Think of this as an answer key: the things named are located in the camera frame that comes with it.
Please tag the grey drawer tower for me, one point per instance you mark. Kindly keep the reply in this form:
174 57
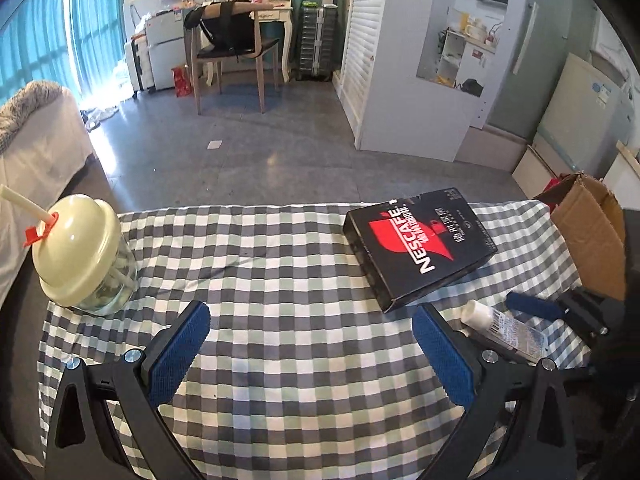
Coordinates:
317 40

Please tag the white squeeze tube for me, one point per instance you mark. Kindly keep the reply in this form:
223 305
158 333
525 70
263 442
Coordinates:
510 332

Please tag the grey checked tablecloth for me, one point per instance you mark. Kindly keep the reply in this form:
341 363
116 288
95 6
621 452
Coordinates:
300 310

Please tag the black and red coffee box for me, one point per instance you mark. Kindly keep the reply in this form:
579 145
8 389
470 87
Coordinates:
425 255

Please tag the teal curtain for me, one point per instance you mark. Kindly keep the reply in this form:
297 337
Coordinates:
60 20

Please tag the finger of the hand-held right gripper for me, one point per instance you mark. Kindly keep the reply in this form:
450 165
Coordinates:
530 304

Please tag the white louvered wardrobe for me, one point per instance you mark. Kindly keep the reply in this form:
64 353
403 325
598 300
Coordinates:
370 50

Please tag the white suitcase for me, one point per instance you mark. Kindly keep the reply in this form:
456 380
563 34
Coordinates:
135 67

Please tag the grey knitted blanket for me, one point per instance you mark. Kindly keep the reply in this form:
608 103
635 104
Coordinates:
25 105

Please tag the white dressing desk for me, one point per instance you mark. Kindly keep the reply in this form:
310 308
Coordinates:
275 10

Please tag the large white fridge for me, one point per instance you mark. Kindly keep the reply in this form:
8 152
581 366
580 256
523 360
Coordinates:
580 110

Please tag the red paper bag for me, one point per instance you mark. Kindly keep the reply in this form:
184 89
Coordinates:
181 80

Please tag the small white fridge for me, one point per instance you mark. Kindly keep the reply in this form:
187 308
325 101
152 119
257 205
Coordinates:
167 45

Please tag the white kitchen shelf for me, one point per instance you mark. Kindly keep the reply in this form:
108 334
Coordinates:
462 60

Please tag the glass cup with dome lid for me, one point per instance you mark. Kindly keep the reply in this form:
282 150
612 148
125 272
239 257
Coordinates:
75 240

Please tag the white paper scrap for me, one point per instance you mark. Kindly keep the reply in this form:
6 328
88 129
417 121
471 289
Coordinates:
215 144

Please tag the black backpack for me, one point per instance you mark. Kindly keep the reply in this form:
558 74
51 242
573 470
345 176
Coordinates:
225 25

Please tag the brown cardboard box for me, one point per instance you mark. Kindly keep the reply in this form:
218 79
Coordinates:
590 240

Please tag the white bed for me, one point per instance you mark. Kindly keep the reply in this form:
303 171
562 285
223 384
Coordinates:
40 160

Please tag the wooden chair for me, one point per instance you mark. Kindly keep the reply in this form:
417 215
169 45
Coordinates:
235 57

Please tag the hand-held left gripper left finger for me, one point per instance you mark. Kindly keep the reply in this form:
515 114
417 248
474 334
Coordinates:
177 355

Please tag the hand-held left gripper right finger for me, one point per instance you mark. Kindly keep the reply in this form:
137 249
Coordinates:
445 355

